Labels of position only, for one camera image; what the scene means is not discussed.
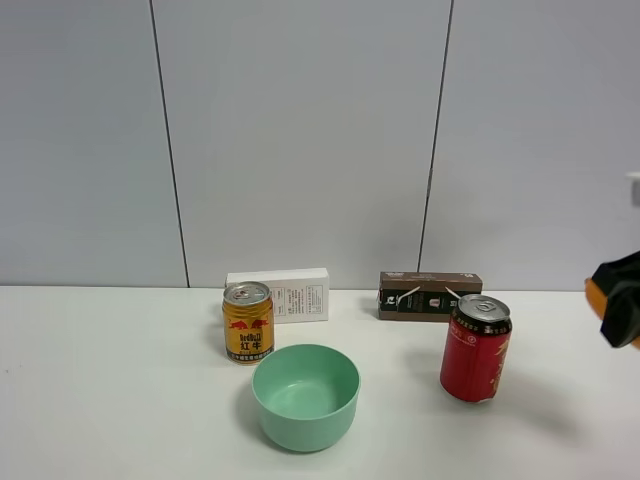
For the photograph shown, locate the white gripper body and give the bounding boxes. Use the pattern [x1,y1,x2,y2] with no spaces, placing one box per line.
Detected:
[626,172,640,207]

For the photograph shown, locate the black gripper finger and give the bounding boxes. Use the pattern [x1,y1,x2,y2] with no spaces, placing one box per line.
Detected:
[592,252,639,348]

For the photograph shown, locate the orange yellow mango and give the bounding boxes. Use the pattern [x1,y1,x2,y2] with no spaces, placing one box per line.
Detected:
[585,279,639,350]

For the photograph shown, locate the red herbal tea can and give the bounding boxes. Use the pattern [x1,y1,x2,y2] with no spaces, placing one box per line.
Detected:
[440,294,513,403]

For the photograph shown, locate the brown coffee capsule box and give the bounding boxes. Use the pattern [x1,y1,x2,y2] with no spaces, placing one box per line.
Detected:
[378,272,483,322]

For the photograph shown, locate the white cardboard box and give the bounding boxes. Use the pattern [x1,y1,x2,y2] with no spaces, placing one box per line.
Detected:
[225,268,330,324]

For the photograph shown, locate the green plastic bowl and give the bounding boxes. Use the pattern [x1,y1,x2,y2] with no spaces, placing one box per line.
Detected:
[251,344,361,453]

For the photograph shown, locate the gold Red Bull can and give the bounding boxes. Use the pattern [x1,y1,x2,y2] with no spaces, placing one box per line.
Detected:
[222,281,275,365]

